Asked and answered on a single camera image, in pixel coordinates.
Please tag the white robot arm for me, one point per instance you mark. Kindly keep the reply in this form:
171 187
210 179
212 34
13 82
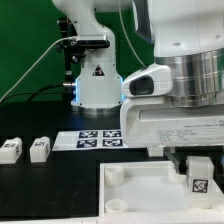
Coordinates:
178 100

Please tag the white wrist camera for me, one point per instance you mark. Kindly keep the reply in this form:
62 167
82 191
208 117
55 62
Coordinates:
155 80

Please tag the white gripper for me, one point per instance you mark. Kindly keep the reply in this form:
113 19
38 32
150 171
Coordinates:
153 122

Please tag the paper sheet with tags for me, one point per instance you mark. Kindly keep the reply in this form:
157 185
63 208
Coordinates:
89 140

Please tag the white square tabletop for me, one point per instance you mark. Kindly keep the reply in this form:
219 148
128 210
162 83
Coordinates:
143 187

